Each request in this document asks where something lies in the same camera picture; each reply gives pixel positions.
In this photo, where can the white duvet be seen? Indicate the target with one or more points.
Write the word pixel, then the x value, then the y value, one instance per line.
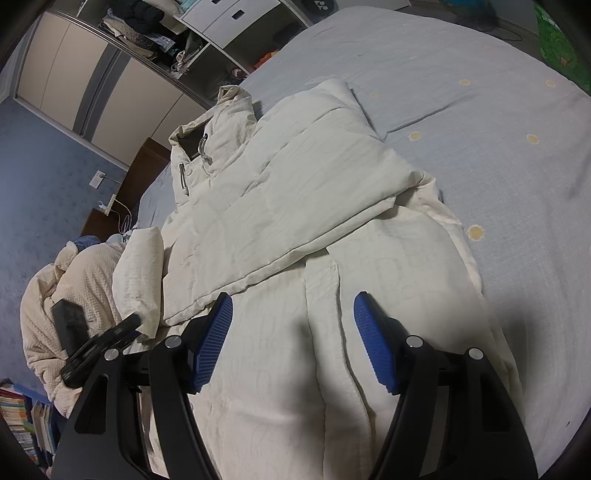
pixel 286 184

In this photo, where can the green shopping bag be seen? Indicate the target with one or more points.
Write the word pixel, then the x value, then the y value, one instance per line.
pixel 561 46

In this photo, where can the orange toy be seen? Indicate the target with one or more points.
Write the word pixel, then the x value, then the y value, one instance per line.
pixel 268 57

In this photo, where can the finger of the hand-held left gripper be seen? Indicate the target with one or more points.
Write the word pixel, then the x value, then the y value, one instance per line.
pixel 69 327
pixel 106 341

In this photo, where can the white drawer unit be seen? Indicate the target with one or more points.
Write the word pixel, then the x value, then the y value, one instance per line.
pixel 244 23

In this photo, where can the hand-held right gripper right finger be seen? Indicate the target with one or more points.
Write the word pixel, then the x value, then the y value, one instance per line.
pixel 371 341

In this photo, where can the black racket bag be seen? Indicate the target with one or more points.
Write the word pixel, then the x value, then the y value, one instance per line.
pixel 309 5

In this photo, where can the pile of clothes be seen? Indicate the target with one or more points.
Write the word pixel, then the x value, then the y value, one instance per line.
pixel 138 27

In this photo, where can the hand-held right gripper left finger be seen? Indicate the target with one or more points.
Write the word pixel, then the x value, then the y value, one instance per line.
pixel 214 337

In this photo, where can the white power strip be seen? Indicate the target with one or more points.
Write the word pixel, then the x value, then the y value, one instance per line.
pixel 110 204

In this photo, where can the cream waffle blanket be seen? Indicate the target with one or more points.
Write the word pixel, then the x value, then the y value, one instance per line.
pixel 46 300

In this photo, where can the beige wardrobe sliding door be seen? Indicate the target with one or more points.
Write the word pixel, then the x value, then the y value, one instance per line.
pixel 60 69

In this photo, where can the row of books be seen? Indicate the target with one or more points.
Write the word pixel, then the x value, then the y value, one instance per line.
pixel 23 420

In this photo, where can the brown wooden headboard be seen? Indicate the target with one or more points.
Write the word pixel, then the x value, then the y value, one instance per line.
pixel 143 170

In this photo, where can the bed with grey-blue sheet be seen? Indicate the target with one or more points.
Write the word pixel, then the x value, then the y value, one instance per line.
pixel 461 115

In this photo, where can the white wall socket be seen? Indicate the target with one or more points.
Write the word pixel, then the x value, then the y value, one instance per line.
pixel 97 179

